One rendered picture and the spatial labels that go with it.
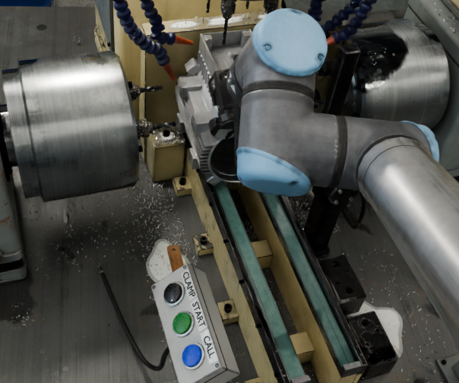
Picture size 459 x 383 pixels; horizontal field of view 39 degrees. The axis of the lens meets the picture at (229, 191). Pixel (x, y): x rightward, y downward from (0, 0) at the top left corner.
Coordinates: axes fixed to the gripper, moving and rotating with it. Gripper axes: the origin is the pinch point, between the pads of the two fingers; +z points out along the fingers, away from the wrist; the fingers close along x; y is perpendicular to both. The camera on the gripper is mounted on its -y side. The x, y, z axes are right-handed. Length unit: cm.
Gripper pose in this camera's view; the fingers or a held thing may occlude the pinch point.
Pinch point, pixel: (225, 136)
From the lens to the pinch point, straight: 111.8
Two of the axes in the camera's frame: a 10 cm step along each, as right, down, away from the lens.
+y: -2.1, -9.7, 1.3
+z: -2.5, 1.9, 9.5
